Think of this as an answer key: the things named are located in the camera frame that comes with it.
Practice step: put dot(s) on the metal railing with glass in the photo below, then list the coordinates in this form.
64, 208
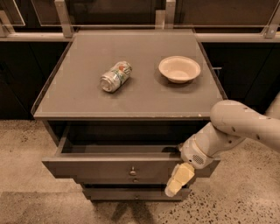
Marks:
68, 16

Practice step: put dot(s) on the white paper bowl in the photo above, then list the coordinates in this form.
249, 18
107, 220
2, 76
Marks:
179, 69

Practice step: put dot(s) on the grey drawer cabinet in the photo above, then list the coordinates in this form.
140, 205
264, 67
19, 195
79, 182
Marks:
73, 93

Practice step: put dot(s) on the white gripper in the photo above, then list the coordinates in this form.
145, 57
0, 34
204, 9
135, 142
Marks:
192, 154

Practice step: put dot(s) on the crushed soda can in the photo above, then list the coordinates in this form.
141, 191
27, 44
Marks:
116, 76

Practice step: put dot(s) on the grey drawer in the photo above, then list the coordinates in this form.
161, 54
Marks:
149, 194
125, 181
119, 150

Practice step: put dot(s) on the grey bottom drawer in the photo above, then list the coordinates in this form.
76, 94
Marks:
149, 194

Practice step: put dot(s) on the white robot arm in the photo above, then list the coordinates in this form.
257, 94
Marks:
230, 123

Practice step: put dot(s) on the grey middle drawer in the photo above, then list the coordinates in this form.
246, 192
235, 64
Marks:
125, 181

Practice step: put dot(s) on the grey top drawer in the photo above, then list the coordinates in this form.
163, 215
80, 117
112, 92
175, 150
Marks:
119, 150

